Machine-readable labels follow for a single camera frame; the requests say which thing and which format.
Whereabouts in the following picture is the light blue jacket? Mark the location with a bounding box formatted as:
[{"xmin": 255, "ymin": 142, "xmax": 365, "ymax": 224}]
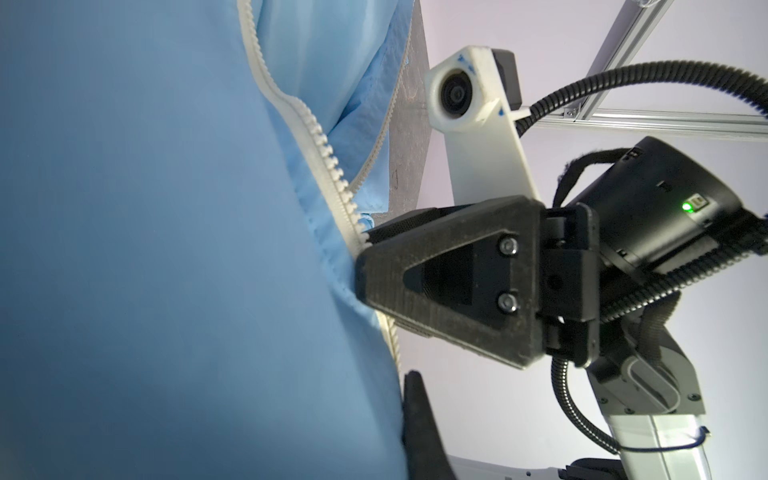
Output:
[{"xmin": 1, "ymin": 1, "xmax": 413, "ymax": 479}]

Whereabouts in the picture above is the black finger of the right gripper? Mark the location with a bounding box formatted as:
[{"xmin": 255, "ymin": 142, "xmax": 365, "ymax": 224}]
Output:
[{"xmin": 355, "ymin": 196, "xmax": 545, "ymax": 369}]

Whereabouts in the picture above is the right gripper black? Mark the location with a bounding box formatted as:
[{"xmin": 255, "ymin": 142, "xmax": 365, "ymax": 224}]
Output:
[{"xmin": 539, "ymin": 136, "xmax": 768, "ymax": 368}]

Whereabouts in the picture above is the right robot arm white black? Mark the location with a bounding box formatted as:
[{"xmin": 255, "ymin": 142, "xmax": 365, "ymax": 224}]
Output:
[{"xmin": 355, "ymin": 137, "xmax": 767, "ymax": 479}]

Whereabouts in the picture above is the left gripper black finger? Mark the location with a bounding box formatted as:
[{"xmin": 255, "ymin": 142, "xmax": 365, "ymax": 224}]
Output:
[{"xmin": 402, "ymin": 370, "xmax": 456, "ymax": 480}]

